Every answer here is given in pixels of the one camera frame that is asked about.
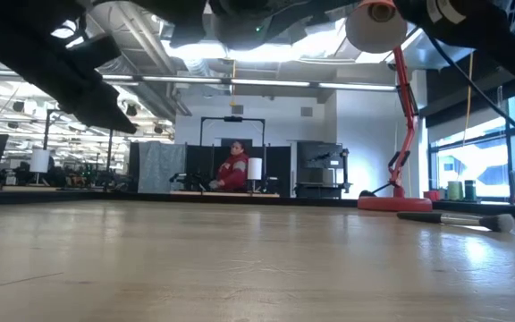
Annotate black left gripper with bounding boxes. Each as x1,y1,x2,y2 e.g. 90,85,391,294
0,0,139,135

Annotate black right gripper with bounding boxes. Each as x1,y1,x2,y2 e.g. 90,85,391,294
170,0,361,50

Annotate grey round-head makeup brush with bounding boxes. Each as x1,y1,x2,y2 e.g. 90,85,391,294
396,211,515,234

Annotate ceiling light bar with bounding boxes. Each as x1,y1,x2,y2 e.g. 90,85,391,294
100,73,397,92

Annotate grey cloth panel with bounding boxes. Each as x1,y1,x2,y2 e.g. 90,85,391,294
137,140,188,195

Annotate white shade table lamp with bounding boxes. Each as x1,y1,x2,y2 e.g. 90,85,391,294
246,157,264,193

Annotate person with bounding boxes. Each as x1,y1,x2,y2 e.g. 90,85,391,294
210,140,250,192

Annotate black partition screen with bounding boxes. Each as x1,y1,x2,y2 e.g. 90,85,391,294
185,143,292,196

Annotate black equipment cabinet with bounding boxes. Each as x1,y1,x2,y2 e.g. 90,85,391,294
294,140,352,199

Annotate wooden background table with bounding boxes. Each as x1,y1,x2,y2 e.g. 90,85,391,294
170,191,281,199

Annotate red desk lamp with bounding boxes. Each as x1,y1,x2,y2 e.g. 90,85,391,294
345,0,434,213

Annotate light green cylinder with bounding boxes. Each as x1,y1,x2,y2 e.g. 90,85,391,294
446,180,464,202

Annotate dark green cylinder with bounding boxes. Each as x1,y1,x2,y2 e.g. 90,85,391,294
463,179,478,202

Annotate black gantry frame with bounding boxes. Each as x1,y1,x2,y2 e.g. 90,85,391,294
199,115,266,193
43,109,116,189

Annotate dark right arm cable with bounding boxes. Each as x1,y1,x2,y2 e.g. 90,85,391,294
426,35,515,147

